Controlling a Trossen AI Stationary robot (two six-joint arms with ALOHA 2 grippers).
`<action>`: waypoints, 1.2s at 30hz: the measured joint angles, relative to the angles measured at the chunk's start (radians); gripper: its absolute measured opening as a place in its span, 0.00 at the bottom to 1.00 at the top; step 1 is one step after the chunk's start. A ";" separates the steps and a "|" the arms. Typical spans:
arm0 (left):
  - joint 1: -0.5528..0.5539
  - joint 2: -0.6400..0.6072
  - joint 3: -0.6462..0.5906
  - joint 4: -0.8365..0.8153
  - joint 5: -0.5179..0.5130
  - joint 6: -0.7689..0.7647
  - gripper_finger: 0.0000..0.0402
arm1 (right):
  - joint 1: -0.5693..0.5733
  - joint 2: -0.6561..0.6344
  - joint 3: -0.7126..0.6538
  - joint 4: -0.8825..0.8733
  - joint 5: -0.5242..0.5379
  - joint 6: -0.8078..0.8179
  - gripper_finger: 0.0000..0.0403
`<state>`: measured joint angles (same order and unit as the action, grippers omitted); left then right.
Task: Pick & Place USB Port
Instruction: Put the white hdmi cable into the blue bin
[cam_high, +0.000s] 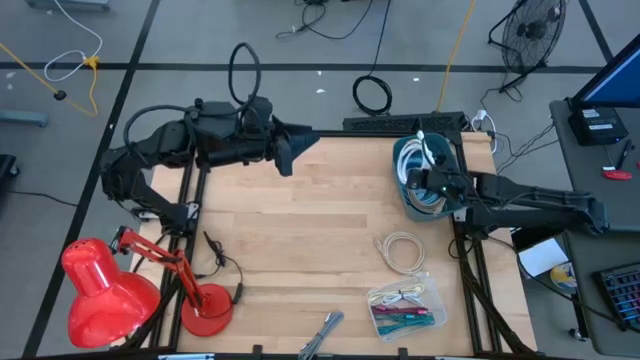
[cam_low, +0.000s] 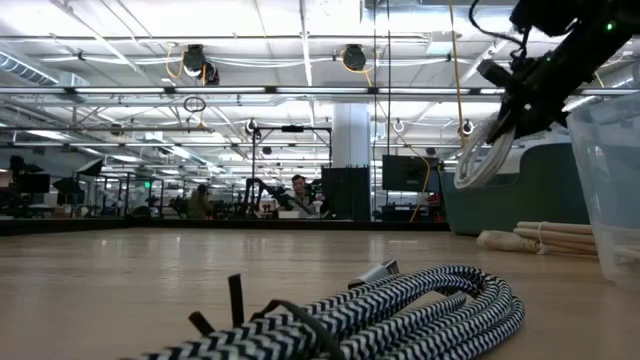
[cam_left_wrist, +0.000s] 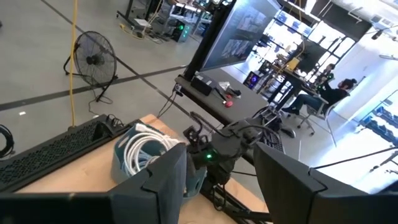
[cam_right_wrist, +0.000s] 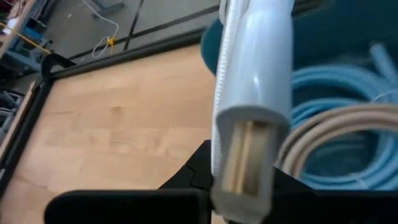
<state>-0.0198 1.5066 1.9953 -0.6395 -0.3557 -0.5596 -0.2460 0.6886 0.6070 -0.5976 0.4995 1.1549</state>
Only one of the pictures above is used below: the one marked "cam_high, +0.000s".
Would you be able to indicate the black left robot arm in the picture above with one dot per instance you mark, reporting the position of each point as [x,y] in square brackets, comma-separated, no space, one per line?
[170,140]

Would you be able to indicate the round printed disc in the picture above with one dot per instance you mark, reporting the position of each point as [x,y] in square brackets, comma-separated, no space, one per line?
[564,277]

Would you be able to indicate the teal plastic bin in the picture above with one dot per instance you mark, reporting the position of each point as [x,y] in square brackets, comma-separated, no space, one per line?
[445,150]

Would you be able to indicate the grey metal mounting plate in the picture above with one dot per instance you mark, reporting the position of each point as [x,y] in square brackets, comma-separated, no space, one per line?
[459,216]
[145,215]

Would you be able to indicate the black floor fan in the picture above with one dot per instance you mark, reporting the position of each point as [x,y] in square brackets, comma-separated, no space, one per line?
[532,30]

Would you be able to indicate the black perforated bar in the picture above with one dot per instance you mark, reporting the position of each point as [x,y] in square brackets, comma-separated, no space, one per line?
[380,121]

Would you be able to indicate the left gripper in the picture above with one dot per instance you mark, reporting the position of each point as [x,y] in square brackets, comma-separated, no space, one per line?
[282,155]

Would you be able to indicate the grey desk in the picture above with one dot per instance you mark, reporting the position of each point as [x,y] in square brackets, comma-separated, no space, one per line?
[600,250]
[620,200]

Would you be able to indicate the black aluminium table frame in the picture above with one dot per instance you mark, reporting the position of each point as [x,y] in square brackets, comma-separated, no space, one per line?
[350,134]

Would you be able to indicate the black round floor plug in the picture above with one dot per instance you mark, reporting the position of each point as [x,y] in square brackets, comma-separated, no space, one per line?
[60,94]

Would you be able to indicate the red desk object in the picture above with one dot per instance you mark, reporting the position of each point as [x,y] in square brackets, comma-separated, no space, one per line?
[617,175]

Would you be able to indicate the clear plastic tray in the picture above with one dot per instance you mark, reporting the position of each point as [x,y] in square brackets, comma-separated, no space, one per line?
[405,337]

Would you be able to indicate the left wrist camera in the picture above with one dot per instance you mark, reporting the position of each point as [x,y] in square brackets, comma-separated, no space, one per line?
[257,112]

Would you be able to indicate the backlit keyboard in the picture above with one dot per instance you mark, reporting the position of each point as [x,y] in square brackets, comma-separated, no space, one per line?
[622,295]

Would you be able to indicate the black pen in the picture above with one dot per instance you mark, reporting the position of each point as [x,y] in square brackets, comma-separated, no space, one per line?
[625,155]

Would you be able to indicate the silver metal bracket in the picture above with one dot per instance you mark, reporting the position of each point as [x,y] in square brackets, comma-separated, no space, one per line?
[187,357]

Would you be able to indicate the small black computer box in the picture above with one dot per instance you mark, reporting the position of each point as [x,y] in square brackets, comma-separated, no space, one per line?
[597,127]

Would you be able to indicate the red desk lamp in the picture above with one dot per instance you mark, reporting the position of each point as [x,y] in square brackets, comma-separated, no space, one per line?
[105,295]

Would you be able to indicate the grey metal floor bar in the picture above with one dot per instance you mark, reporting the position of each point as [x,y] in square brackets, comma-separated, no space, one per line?
[70,4]
[22,118]

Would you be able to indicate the computer monitor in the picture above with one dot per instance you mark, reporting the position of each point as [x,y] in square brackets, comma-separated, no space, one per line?
[617,80]

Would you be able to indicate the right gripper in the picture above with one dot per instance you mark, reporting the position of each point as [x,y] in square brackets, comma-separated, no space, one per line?
[450,187]

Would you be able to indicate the white paper sheet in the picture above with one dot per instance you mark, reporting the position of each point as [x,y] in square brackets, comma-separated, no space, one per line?
[542,257]

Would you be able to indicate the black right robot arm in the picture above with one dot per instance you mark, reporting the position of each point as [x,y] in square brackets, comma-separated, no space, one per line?
[540,200]

